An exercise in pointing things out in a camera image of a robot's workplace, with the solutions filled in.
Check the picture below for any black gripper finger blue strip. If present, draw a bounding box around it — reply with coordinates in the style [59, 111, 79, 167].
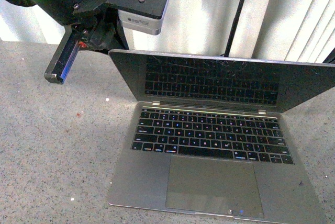
[44, 26, 81, 84]

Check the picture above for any silver laptop with black keyboard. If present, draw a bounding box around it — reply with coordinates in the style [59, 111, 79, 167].
[107, 50, 334, 223]

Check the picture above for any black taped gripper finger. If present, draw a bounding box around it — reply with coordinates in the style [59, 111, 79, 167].
[87, 12, 129, 51]

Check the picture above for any blue desk lamp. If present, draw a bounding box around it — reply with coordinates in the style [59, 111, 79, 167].
[221, 0, 245, 57]

